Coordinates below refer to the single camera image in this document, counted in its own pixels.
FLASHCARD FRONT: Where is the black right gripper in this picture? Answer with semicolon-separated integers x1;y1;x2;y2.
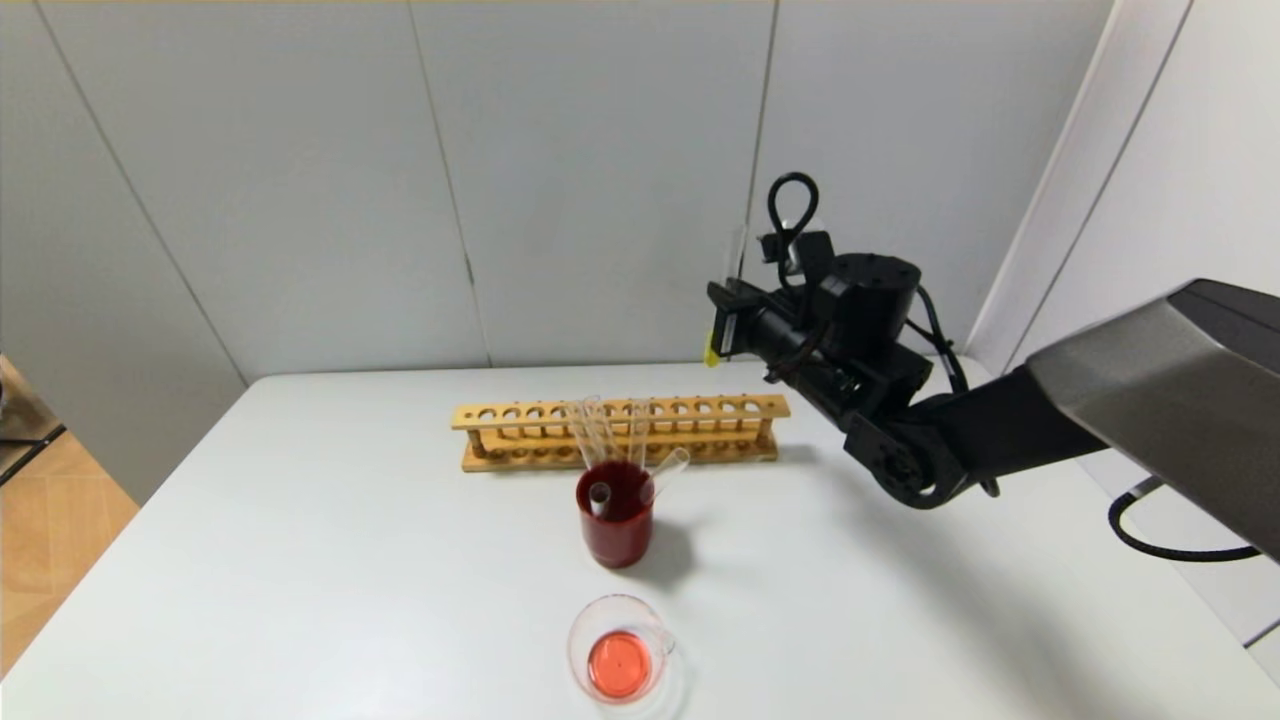
706;277;824;358

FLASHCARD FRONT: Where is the wooden test tube rack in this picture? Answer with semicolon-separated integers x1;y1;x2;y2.
451;394;791;474

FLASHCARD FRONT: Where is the clear glass beaker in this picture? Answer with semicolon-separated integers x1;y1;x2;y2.
566;592;690;719

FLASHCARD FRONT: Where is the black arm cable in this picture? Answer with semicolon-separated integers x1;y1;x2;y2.
1108;478;1263;563

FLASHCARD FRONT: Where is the black metal frame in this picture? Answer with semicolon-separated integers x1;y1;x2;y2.
0;352;69;489

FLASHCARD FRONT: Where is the dark red cup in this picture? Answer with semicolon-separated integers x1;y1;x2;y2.
575;459;658;570

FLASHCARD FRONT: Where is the yellow pigment glass test tube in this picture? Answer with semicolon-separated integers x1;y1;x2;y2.
703;222;749;369

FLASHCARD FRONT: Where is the black camera cable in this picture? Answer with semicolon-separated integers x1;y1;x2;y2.
766;171;969;396

